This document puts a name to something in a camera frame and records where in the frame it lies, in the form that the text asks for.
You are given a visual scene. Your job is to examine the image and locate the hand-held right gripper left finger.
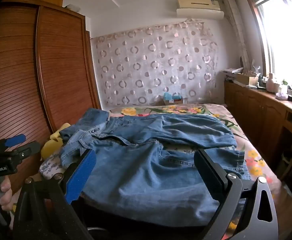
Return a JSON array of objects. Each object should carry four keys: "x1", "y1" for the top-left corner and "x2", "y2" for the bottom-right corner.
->
[{"x1": 12, "y1": 149, "x2": 97, "y2": 240}]

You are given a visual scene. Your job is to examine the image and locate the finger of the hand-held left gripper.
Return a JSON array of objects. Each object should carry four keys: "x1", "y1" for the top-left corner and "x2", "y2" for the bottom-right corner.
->
[
  {"x1": 18, "y1": 141, "x2": 42, "y2": 160},
  {"x1": 4, "y1": 133, "x2": 27, "y2": 148}
]

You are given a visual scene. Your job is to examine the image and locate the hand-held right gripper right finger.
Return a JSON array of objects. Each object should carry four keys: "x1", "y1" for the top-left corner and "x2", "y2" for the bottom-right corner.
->
[{"x1": 193, "y1": 149, "x2": 279, "y2": 240}]

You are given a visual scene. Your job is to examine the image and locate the light blue denim pants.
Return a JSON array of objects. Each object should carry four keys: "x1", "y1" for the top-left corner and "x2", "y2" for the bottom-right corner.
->
[{"x1": 59, "y1": 114, "x2": 249, "y2": 228}]

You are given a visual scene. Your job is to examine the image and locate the dark blue folded denim pants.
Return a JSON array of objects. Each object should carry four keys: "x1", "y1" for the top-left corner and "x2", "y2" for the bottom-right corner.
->
[{"x1": 79, "y1": 108, "x2": 110, "y2": 130}]

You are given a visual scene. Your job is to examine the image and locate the yellow plush toy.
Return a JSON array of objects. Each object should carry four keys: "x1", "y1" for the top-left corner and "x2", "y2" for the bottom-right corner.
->
[{"x1": 41, "y1": 123, "x2": 71, "y2": 159}]

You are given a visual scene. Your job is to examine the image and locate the blue floral white sheet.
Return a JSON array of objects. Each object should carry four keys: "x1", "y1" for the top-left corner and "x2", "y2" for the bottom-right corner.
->
[{"x1": 39, "y1": 154, "x2": 64, "y2": 179}]

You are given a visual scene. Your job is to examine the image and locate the pink floral blanket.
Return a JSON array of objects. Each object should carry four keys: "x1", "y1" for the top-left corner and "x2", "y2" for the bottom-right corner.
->
[{"x1": 108, "y1": 104, "x2": 276, "y2": 200}]

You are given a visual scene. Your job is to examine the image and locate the wooden sideboard cabinet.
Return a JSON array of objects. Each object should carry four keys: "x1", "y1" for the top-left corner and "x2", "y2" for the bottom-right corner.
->
[{"x1": 223, "y1": 80, "x2": 292, "y2": 180}]

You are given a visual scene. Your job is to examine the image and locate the cardboard box with blue items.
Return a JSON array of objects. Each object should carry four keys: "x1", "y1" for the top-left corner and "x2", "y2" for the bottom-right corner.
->
[{"x1": 163, "y1": 92, "x2": 184, "y2": 106}]

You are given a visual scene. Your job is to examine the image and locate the wooden slatted wardrobe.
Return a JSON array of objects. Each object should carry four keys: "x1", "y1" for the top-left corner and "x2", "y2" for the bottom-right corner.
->
[{"x1": 0, "y1": 0, "x2": 102, "y2": 198}]

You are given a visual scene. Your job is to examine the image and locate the stack of papers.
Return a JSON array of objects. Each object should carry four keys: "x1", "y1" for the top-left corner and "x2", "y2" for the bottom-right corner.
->
[{"x1": 222, "y1": 67, "x2": 244, "y2": 80}]

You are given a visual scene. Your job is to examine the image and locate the pink bottle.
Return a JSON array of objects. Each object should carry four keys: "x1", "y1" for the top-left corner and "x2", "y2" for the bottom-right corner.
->
[{"x1": 266, "y1": 72, "x2": 280, "y2": 92}]

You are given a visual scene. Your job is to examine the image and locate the circle patterned sheer curtain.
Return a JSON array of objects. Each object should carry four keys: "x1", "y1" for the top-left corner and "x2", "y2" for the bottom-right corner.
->
[{"x1": 90, "y1": 19, "x2": 219, "y2": 107}]

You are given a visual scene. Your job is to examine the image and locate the window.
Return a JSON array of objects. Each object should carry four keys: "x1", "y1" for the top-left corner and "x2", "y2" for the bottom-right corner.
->
[{"x1": 245, "y1": 0, "x2": 292, "y2": 93}]

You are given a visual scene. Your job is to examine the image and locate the wall air conditioner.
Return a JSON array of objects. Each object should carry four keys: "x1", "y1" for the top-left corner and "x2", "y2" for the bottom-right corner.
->
[{"x1": 176, "y1": 0, "x2": 224, "y2": 20}]

